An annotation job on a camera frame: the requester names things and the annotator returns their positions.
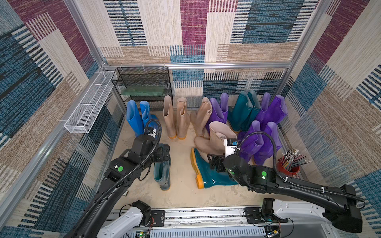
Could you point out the green pad on shelf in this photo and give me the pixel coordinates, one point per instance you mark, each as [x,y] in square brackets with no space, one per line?
[144,91]

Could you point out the black wire shelf rack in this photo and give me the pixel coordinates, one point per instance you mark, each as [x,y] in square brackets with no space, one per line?
[151,84]

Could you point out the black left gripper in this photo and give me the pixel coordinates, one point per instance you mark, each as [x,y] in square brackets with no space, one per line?
[160,157]

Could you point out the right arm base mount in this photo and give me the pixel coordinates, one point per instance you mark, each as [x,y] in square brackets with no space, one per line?
[263,214]

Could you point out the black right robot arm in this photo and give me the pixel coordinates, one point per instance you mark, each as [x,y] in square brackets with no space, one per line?
[339,203]

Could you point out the beige boot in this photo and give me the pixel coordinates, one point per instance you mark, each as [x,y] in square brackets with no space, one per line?
[169,118]
[183,118]
[215,144]
[200,118]

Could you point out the blue boot from pile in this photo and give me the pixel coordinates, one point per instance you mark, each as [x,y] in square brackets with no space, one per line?
[146,115]

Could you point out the beige boot front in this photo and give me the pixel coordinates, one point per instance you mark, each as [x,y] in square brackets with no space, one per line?
[183,118]

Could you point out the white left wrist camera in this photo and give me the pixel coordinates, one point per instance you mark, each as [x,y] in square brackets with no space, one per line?
[151,131]

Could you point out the teal boot standing back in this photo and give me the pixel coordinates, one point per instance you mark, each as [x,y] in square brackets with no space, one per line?
[255,110]

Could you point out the white wire mesh basket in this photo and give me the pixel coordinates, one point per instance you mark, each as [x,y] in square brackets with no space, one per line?
[86,112]

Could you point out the teal boot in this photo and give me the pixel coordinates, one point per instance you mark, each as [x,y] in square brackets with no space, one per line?
[206,177]
[161,174]
[255,110]
[241,110]

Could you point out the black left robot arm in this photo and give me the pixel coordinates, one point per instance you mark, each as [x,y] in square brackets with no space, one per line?
[120,175]

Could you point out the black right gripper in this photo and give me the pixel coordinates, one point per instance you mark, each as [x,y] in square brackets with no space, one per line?
[215,162]

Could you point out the red pencil bucket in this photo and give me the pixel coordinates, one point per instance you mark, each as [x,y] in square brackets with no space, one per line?
[292,173]

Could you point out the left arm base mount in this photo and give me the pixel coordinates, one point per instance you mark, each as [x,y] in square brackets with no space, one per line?
[154,218]

